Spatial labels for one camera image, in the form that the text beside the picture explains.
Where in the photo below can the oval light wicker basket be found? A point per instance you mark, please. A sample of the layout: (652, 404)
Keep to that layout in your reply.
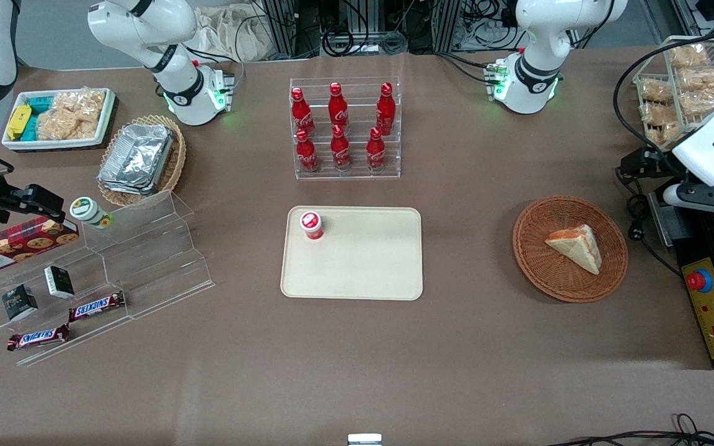
(174, 167)

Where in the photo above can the yellow snack packet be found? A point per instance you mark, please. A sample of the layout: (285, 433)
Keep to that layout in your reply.
(18, 121)

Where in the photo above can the brown chocolate bar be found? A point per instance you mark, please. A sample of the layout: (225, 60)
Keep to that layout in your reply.
(96, 305)
(38, 338)

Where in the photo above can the clear acrylic bottle rack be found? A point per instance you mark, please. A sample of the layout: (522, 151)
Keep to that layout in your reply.
(357, 170)

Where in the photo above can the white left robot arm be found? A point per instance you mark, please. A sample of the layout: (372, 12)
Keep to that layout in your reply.
(537, 74)

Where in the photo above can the small black box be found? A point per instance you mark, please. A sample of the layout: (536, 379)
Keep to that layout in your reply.
(59, 282)
(19, 302)

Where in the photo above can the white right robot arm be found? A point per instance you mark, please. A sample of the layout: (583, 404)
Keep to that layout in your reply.
(174, 80)

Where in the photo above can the teal snack packet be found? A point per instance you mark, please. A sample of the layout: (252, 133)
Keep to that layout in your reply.
(39, 103)
(30, 129)

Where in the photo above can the round brown wicker basket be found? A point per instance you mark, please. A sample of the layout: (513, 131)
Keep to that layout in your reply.
(537, 254)

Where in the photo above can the silver metal bracket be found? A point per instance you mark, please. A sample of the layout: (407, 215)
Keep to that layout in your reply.
(667, 223)

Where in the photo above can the red cookie box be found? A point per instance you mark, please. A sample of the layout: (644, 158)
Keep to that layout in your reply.
(19, 244)

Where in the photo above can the green lid white cup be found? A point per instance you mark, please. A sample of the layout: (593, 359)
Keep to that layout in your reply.
(89, 212)

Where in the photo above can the beige cloth bag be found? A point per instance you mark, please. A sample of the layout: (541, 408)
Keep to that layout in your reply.
(233, 34)

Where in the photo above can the stacked aluminium foil containers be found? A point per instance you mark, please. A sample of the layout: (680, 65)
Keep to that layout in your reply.
(137, 158)

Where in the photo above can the beige plastic tray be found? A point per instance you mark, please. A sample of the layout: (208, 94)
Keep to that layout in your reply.
(363, 260)

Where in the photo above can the clear acrylic stepped shelf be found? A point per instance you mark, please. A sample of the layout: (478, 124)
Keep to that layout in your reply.
(146, 260)

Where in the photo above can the red emergency stop button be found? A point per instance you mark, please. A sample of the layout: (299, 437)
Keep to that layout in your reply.
(697, 280)

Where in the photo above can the clear bag of crackers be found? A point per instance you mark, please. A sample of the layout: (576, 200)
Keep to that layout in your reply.
(72, 114)

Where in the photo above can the triangle sandwich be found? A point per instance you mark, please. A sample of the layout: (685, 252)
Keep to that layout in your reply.
(577, 246)

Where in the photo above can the white rectangular snack tray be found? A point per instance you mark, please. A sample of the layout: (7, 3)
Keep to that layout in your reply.
(53, 144)

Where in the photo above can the clear bag of fried snacks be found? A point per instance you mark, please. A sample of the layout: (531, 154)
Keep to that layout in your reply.
(702, 79)
(659, 113)
(664, 133)
(688, 56)
(704, 103)
(657, 91)

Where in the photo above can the red lid yogurt cup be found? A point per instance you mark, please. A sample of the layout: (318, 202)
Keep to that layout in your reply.
(312, 226)

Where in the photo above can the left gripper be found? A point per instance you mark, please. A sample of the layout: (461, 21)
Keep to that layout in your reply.
(652, 161)

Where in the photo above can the red cola bottle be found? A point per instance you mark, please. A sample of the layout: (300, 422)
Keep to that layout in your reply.
(385, 110)
(306, 152)
(340, 148)
(375, 150)
(300, 113)
(338, 108)

